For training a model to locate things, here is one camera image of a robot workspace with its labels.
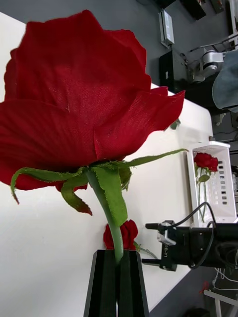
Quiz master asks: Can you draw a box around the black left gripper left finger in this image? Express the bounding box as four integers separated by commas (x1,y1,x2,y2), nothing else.
83,249,117,317

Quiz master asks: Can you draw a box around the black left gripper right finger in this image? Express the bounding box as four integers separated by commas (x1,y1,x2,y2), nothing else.
116,250,150,317

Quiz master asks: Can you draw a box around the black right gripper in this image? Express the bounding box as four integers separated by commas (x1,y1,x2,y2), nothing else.
141,222,218,267

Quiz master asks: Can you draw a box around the red rose with leafy stem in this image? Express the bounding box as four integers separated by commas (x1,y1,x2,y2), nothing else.
103,219,159,260
194,152,211,223

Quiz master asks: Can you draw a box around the red rose with green stem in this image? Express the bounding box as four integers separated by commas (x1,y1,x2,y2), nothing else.
0,9,189,266
205,156,219,213

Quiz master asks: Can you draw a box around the white metal stand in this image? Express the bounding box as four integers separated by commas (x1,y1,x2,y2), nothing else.
203,289,238,317

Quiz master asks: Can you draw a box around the shallow white box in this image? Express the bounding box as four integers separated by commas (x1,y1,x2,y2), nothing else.
186,141,238,228

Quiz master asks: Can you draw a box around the black equipment box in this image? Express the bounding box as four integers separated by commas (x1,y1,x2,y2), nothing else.
158,50,190,94

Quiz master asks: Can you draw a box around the person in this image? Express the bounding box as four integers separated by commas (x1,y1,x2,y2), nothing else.
212,49,238,111

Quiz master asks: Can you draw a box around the pale grey device box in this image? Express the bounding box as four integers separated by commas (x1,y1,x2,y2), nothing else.
158,9,176,47

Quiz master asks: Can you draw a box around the pale grey right wrist camera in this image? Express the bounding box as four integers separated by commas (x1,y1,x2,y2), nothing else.
157,220,177,246

